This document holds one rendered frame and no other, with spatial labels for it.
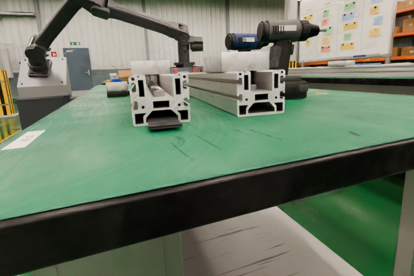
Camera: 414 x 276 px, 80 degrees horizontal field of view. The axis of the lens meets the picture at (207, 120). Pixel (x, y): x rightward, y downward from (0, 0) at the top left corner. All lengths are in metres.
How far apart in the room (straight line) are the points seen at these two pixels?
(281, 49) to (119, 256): 0.62
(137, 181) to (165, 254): 0.15
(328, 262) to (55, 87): 1.37
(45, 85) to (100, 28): 11.10
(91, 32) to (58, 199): 12.24
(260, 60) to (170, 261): 0.41
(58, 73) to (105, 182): 1.27
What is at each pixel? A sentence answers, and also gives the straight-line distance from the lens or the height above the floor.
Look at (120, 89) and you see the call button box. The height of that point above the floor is 0.81.
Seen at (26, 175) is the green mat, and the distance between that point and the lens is 0.29.
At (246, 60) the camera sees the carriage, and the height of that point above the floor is 0.89.
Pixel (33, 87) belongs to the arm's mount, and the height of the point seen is 0.83.
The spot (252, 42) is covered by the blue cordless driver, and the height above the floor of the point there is 0.96.
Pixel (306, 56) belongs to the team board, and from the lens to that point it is 4.44.
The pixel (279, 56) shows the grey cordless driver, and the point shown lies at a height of 0.90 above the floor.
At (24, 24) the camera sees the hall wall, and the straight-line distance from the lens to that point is 12.86.
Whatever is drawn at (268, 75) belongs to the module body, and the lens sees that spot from 0.51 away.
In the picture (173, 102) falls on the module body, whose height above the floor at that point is 0.82.
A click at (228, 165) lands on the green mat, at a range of 0.24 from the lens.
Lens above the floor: 0.87
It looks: 11 degrees down
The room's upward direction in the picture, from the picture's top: 2 degrees counter-clockwise
